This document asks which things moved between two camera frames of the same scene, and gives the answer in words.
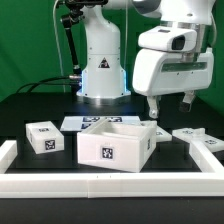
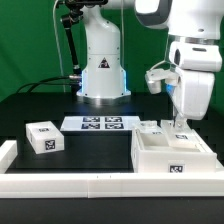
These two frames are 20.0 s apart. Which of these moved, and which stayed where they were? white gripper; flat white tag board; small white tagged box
Moved: white gripper
Stayed: flat white tag board; small white tagged box
